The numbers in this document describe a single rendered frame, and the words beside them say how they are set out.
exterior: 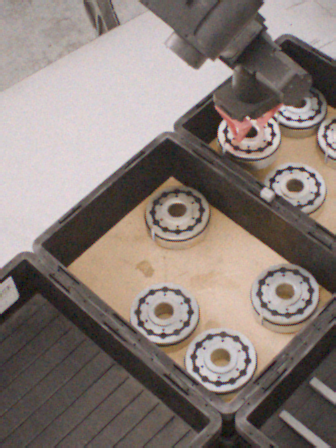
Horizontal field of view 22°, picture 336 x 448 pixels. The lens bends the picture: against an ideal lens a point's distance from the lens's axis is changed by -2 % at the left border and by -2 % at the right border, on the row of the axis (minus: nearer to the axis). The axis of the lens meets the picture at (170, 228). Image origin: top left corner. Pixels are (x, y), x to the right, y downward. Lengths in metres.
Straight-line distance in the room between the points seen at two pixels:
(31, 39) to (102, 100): 1.24
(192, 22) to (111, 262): 0.65
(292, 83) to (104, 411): 0.53
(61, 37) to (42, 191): 1.37
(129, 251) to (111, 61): 0.57
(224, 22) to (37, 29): 2.22
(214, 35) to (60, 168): 0.90
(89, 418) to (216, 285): 0.28
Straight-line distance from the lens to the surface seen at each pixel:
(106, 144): 1.66
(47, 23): 3.00
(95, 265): 1.35
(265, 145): 1.37
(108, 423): 1.23
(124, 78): 1.77
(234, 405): 1.12
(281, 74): 1.18
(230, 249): 1.35
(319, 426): 1.23
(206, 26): 0.79
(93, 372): 1.27
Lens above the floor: 1.97
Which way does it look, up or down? 56 degrees down
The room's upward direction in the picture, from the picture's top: 7 degrees counter-clockwise
